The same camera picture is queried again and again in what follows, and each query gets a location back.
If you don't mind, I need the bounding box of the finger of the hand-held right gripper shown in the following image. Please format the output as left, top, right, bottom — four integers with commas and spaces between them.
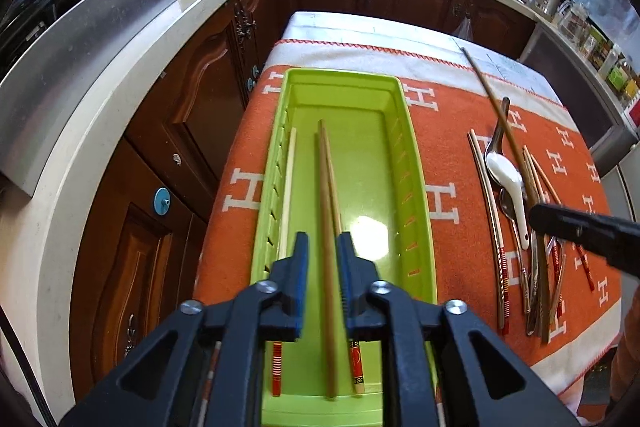
528, 202, 640, 280

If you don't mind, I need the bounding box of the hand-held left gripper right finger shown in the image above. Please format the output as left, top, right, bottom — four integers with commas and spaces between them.
338, 231, 581, 427

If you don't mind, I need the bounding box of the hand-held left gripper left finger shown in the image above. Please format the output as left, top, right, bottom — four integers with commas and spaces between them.
60, 231, 309, 427

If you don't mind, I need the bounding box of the plain wooden chopstick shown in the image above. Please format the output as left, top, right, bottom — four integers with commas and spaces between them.
314, 133, 338, 402

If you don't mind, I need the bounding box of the small metal spoon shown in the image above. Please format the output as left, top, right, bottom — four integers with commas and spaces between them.
500, 188, 532, 314

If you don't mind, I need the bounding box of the white chopstick red striped end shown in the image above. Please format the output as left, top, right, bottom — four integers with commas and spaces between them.
472, 132, 510, 335
271, 128, 298, 397

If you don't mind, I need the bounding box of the white ceramic spoon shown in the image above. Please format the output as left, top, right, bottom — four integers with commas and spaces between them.
486, 153, 532, 251

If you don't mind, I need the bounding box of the wooden chopstick red label end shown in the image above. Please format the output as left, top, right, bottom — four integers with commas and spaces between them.
318, 119, 366, 395

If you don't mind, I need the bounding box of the large metal spoon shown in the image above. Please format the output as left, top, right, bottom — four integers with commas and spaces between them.
484, 97, 511, 158

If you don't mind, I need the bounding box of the green plastic utensil tray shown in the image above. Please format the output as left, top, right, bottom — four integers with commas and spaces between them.
248, 68, 440, 427

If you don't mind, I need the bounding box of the long dark wooden chopstick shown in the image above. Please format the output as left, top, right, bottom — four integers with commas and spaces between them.
461, 47, 542, 208

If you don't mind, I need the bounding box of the metal chopstick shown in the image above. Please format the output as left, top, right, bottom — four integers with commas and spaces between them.
467, 132, 503, 325

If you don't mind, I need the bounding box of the orange letter print blanket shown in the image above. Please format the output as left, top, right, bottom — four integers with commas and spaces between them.
192, 11, 623, 400

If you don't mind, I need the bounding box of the grey metal shelf unit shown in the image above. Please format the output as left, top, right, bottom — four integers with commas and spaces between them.
519, 22, 632, 180

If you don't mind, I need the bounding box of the blue round cabinet knob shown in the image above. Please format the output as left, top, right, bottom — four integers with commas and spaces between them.
153, 188, 172, 218

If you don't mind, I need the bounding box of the row of seasoning bottles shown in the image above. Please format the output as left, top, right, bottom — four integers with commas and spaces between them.
555, 0, 640, 108

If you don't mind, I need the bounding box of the pale blue table cover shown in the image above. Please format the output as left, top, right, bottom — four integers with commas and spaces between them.
285, 11, 563, 102

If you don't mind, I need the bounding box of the white kitchen countertop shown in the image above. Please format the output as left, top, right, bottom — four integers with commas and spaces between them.
0, 0, 556, 423

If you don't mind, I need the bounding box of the stainless steel panel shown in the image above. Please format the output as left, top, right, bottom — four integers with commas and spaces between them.
0, 0, 179, 198

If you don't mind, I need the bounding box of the ornate metal cabinet handle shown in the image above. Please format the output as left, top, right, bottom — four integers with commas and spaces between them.
124, 313, 139, 356
234, 1, 257, 44

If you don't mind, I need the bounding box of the black cable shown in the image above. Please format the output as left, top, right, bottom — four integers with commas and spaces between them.
0, 302, 58, 427

